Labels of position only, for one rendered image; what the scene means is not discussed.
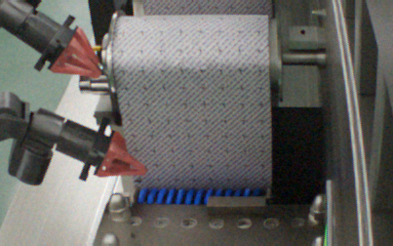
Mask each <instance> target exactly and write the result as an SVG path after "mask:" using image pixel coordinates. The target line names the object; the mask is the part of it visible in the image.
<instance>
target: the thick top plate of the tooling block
mask: <svg viewBox="0 0 393 246"><path fill-rule="evenodd" d="M107 205H108V202H105V205H104V208H103V211H102V217H101V220H100V223H99V226H98V230H97V233H96V236H95V239H94V242H93V244H92V246H101V245H102V244H101V241H102V238H103V237H104V236H105V235H106V234H107V233H108V232H110V233H113V234H116V235H117V236H118V238H119V240H120V243H121V245H122V246H312V243H313V241H314V239H315V238H316V237H317V236H320V235H322V236H323V235H324V224H316V223H313V222H310V219H309V213H310V207H311V206H312V204H296V205H288V204H274V205H265V213H264V214H263V215H259V214H238V215H230V214H208V213H207V205H193V204H160V203H159V204H133V205H132V207H129V208H130V209H131V212H132V214H131V216H130V217H129V218H128V219H127V220H125V221H124V222H120V223H117V222H113V221H111V220H110V218H109V213H108V207H107Z"/></svg>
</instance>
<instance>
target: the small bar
mask: <svg viewBox="0 0 393 246"><path fill-rule="evenodd" d="M265 205H266V196H257V197H250V196H224V197H214V196H209V197H208V203H207V213H208V214H230V215H238V214H259V215H263V214H264V213H265Z"/></svg>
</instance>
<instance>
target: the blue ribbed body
mask: <svg viewBox="0 0 393 246"><path fill-rule="evenodd" d="M209 196H214V197H224V196H250V197H257V196H266V203H267V195H262V192H261V191H260V190H259V189H256V190H255V193H253V192H252V190H251V189H246V190H245V192H243V189H242V188H238V189H237V190H236V192H234V190H233V189H232V188H230V189H229V190H227V191H226V192H224V190H223V189H219V190H218V191H217V192H215V191H214V190H213V189H209V190H208V191H207V192H206V190H205V189H203V188H201V189H200V190H199V191H197V190H196V189H195V188H191V189H190V190H189V191H188V190H187V189H186V188H182V189H180V190H179V191H177V190H176V189H175V188H171V190H170V191H167V190H166V189H165V188H163V189H161V190H160V191H159V190H158V189H157V188H153V189H152V190H151V191H150V190H149V189H148V188H144V189H143V190H142V191H141V192H140V194H139V196H138V204H144V202H147V204H153V203H156V204H159V203H160V204H163V202H165V204H172V202H175V204H181V203H183V204H191V203H193V205H200V203H202V204H203V205H207V203H208V197H209Z"/></svg>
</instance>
